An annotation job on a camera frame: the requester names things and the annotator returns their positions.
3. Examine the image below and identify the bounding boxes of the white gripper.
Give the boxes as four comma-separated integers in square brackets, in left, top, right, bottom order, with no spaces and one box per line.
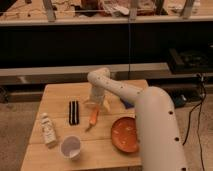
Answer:
[83,86,110,113]

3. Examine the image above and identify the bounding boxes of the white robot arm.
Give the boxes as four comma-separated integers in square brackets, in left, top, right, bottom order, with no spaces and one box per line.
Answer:
[87,68,188,171]

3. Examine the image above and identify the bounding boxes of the orange ceramic plate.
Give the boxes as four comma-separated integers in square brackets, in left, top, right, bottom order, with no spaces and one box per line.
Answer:
[111,117,139,153]

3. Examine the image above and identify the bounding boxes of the white ceramic cup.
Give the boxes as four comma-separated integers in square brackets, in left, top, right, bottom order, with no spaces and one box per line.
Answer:
[60,135,81,160]

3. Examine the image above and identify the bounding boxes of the blue sponge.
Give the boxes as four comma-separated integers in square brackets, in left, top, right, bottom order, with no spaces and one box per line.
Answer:
[120,99,134,109]

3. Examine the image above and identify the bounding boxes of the white tube bottle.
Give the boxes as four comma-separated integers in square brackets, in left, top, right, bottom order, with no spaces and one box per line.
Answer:
[41,113,57,148]

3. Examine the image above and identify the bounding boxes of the black equipment on shelf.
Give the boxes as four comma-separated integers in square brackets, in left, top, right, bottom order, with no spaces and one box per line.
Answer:
[167,48,213,74]

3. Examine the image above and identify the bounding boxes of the black cable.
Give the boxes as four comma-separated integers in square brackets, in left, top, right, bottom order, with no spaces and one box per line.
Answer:
[181,74,207,171]

